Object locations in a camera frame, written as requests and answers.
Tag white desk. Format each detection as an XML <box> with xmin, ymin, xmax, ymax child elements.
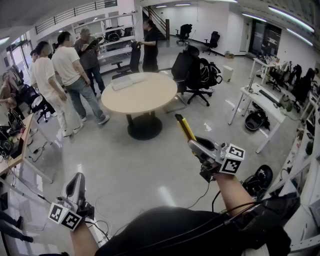
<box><xmin>249</xmin><ymin>56</ymin><xmax>284</xmax><ymax>86</ymax></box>
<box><xmin>227</xmin><ymin>82</ymin><xmax>287</xmax><ymax>154</ymax></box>

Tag person's black shirt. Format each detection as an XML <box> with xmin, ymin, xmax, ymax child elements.
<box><xmin>94</xmin><ymin>206</ymin><xmax>292</xmax><ymax>256</ymax></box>

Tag black headrest office chair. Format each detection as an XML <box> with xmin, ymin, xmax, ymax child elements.
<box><xmin>183</xmin><ymin>46</ymin><xmax>214</xmax><ymax>107</ymax></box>

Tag black balcony railing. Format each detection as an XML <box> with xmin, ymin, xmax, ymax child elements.
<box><xmin>34</xmin><ymin>0</ymin><xmax>118</xmax><ymax>35</ymax></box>

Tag round beige table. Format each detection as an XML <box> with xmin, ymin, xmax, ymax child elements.
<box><xmin>100</xmin><ymin>71</ymin><xmax>178</xmax><ymax>141</ymax></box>

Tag black keyboard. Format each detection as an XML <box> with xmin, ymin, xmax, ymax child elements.
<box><xmin>258</xmin><ymin>89</ymin><xmax>281</xmax><ymax>105</ymax></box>

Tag white shelving unit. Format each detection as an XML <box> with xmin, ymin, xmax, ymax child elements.
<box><xmin>72</xmin><ymin>13</ymin><xmax>138</xmax><ymax>74</ymax></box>

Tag black armband device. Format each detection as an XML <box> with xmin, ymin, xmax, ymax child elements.
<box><xmin>238</xmin><ymin>191</ymin><xmax>301</xmax><ymax>242</ymax></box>

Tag black cable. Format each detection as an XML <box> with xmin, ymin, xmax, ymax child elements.
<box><xmin>84</xmin><ymin>219</ymin><xmax>112</xmax><ymax>241</ymax></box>
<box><xmin>186</xmin><ymin>181</ymin><xmax>222</xmax><ymax>214</ymax></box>

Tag white floor cable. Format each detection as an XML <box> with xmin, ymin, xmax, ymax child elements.
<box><xmin>94</xmin><ymin>191</ymin><xmax>114</xmax><ymax>241</ymax></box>

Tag green bag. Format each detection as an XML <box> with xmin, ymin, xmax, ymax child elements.
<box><xmin>279</xmin><ymin>94</ymin><xmax>294</xmax><ymax>112</ymax></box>

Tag dark staircase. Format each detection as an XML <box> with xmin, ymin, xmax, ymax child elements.
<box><xmin>142</xmin><ymin>6</ymin><xmax>168</xmax><ymax>41</ymax></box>

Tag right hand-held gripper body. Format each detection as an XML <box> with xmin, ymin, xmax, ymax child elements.
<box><xmin>199</xmin><ymin>141</ymin><xmax>246</xmax><ymax>185</ymax></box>

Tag black backpack white lines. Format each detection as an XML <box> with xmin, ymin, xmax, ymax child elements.
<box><xmin>199</xmin><ymin>58</ymin><xmax>223</xmax><ymax>88</ymax></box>

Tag black office chair with jacket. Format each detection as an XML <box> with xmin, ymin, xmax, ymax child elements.
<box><xmin>175</xmin><ymin>23</ymin><xmax>193</xmax><ymax>46</ymax></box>

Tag person's right forearm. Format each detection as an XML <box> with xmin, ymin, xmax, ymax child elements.
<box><xmin>212</xmin><ymin>172</ymin><xmax>261</xmax><ymax>216</ymax></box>

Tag silver desk lamp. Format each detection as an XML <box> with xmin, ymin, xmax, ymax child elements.
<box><xmin>243</xmin><ymin>72</ymin><xmax>263</xmax><ymax>94</ymax></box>

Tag yellow utility knife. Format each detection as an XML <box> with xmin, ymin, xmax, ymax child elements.
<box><xmin>174</xmin><ymin>113</ymin><xmax>199</xmax><ymax>157</ymax></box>

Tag white trash bin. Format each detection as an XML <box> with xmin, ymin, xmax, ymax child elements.
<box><xmin>221</xmin><ymin>65</ymin><xmax>234</xmax><ymax>82</ymax></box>

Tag black tablet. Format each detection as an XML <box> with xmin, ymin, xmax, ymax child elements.
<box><xmin>83</xmin><ymin>39</ymin><xmax>99</xmax><ymax>52</ymax></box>

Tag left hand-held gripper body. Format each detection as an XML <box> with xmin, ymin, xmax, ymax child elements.
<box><xmin>48</xmin><ymin>192</ymin><xmax>96</xmax><ymax>231</ymax></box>

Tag black floor device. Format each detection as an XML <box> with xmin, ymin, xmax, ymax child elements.
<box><xmin>241</xmin><ymin>164</ymin><xmax>274</xmax><ymax>201</ymax></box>

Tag person's left forearm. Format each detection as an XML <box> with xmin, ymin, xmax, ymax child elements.
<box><xmin>70</xmin><ymin>221</ymin><xmax>100</xmax><ymax>256</ymax></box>

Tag white shelf rack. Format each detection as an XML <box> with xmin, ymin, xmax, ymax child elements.
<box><xmin>272</xmin><ymin>94</ymin><xmax>320</xmax><ymax>254</ymax></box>

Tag wooden desk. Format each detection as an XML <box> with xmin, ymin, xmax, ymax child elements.
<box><xmin>0</xmin><ymin>113</ymin><xmax>55</xmax><ymax>185</ymax></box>

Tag black double door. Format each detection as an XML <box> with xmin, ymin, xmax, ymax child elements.
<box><xmin>249</xmin><ymin>19</ymin><xmax>283</xmax><ymax>57</ymax></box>

